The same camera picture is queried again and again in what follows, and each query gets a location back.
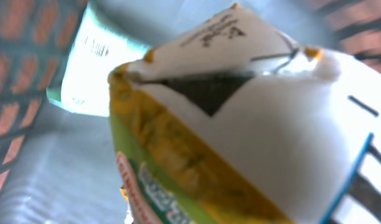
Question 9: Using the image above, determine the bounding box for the teal snack packet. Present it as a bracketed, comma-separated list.
[47, 2, 150, 117]

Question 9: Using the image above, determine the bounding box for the green juice carton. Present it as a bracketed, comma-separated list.
[108, 4, 381, 223]

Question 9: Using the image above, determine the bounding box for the grey plastic shopping basket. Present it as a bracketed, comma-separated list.
[0, 0, 381, 224]

